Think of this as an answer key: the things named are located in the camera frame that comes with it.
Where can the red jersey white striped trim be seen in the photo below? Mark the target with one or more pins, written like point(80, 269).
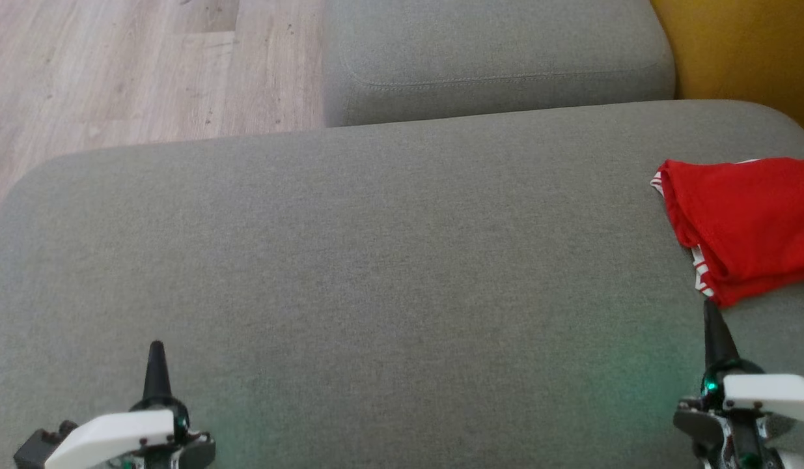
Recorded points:
point(747, 208)

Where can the yellow sofa backrest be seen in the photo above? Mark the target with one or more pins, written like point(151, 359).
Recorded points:
point(747, 45)

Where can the large grey sofa seat cushion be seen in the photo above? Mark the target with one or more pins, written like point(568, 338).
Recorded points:
point(375, 260)

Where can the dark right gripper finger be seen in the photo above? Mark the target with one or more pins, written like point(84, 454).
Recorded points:
point(717, 342)

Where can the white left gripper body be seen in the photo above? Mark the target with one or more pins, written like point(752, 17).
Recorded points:
point(122, 433)

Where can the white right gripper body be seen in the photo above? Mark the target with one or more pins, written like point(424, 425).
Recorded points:
point(766, 394)

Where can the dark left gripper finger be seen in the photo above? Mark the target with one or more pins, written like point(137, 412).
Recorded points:
point(157, 374)

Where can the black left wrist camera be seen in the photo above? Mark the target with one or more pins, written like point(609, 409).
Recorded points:
point(40, 449)

